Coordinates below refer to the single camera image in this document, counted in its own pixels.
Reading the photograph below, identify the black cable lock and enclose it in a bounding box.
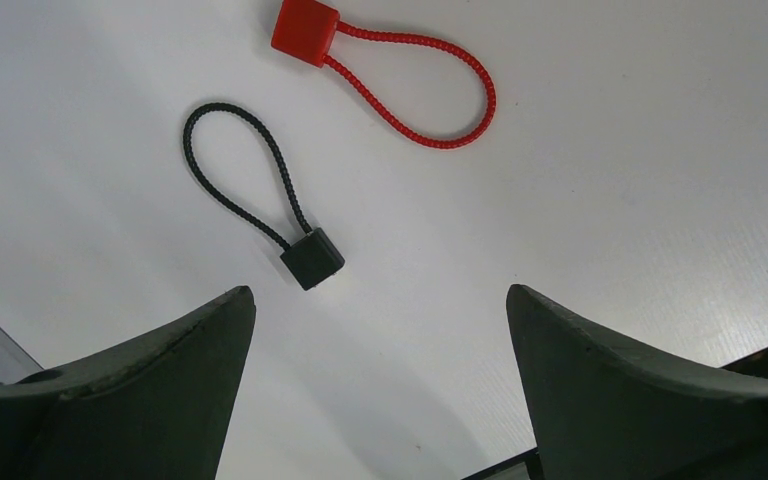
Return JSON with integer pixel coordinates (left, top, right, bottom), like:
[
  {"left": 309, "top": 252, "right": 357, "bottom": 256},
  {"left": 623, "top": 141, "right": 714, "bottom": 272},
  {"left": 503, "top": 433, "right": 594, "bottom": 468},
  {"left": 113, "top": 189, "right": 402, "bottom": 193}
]
[{"left": 181, "top": 101, "right": 345, "bottom": 291}]

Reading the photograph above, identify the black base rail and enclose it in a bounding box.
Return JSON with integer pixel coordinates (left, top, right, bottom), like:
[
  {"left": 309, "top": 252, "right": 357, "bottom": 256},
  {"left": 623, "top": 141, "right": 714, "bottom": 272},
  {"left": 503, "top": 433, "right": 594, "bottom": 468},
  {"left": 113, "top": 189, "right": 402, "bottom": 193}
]
[{"left": 467, "top": 347, "right": 768, "bottom": 480}]

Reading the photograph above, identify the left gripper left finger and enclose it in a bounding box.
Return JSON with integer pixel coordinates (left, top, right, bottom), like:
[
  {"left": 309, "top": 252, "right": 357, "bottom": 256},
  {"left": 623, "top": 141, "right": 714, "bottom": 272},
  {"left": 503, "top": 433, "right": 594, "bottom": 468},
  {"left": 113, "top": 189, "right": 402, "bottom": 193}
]
[{"left": 0, "top": 286, "right": 256, "bottom": 479}]

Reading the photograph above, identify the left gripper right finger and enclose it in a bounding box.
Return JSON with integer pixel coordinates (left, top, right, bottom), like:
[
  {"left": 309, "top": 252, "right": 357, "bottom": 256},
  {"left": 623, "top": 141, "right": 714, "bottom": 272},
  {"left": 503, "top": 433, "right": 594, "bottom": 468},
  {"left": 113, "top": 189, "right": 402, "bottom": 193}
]
[{"left": 506, "top": 285, "right": 768, "bottom": 479}]

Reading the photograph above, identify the red cable lock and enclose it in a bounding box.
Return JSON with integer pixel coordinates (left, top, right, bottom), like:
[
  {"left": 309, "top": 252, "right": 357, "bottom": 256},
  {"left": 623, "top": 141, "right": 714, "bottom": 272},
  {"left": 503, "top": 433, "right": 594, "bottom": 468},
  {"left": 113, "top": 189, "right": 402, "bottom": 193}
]
[{"left": 270, "top": 1, "right": 498, "bottom": 150}]

